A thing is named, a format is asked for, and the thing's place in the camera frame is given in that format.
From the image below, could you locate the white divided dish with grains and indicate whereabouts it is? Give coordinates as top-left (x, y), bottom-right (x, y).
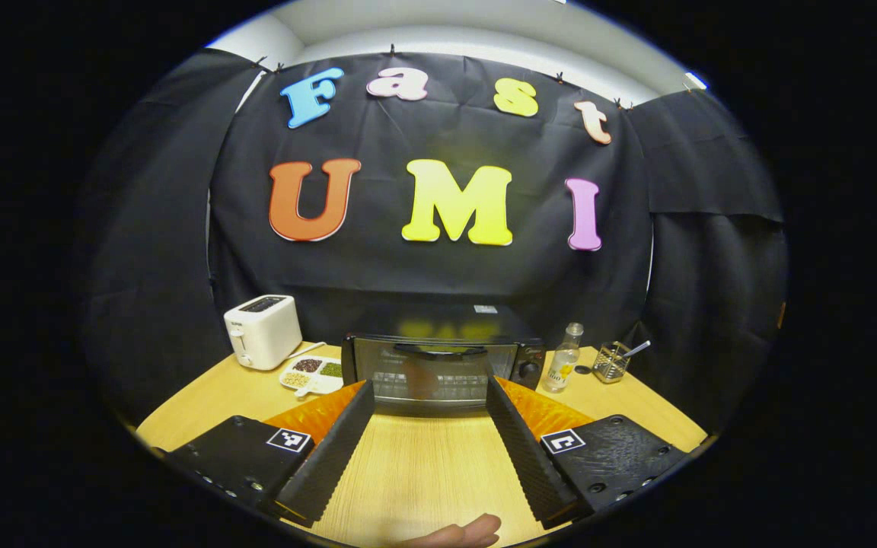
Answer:
top-left (279, 355), bottom-right (344, 399)

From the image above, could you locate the white toaster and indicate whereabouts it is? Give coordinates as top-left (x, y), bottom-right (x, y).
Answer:
top-left (224, 295), bottom-right (304, 371)

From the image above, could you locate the clear bottle with yellow label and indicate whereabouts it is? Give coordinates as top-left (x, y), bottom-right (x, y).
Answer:
top-left (542, 323), bottom-right (585, 393)

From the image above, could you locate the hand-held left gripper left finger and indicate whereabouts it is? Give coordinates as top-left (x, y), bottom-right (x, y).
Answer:
top-left (164, 379), bottom-right (376, 528)

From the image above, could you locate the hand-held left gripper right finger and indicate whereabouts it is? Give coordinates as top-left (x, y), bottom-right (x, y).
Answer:
top-left (486, 376), bottom-right (690, 530)

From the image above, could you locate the black electric oven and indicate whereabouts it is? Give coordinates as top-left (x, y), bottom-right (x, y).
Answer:
top-left (341, 304), bottom-right (547, 418)

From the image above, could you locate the metal wire holder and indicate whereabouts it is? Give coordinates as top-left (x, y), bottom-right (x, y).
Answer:
top-left (592, 341), bottom-right (632, 384)

